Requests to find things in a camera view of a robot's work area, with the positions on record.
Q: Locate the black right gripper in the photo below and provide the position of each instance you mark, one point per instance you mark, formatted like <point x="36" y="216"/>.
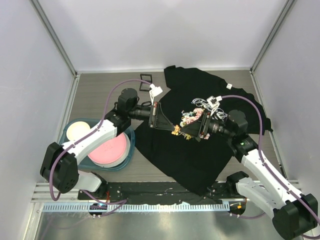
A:
<point x="201" y="126"/>

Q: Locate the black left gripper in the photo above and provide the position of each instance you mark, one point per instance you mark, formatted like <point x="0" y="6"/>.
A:
<point x="159" y="121"/>

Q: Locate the black floral print t-shirt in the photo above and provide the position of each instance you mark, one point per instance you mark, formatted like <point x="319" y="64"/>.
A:
<point x="195" y="164"/>

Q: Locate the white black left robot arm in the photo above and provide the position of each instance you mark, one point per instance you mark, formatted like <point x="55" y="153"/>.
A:
<point x="60" y="163"/>

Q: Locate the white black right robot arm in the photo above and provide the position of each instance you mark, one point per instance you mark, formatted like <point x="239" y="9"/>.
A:
<point x="292" y="213"/>

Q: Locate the white garment neck label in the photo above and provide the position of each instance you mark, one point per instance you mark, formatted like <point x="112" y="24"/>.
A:
<point x="229" y="86"/>

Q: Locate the white plate under pink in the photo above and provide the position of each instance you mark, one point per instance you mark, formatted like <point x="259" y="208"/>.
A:
<point x="120" y="160"/>

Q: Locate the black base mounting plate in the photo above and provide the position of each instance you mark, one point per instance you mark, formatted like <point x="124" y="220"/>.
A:
<point x="167" y="193"/>

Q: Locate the teal plastic tray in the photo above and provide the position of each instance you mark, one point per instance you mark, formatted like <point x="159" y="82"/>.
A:
<point x="87" y="164"/>

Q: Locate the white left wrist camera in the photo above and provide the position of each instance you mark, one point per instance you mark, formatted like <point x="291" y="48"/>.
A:
<point x="154" y="92"/>

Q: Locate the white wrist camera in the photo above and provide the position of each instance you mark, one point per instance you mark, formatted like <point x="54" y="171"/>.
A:
<point x="214" y="103"/>
<point x="154" y="92"/>

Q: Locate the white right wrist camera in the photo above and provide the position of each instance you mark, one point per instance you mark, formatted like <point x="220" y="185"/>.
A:
<point x="214" y="103"/>

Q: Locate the white slotted cable duct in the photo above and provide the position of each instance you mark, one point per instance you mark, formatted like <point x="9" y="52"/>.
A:
<point x="133" y="208"/>

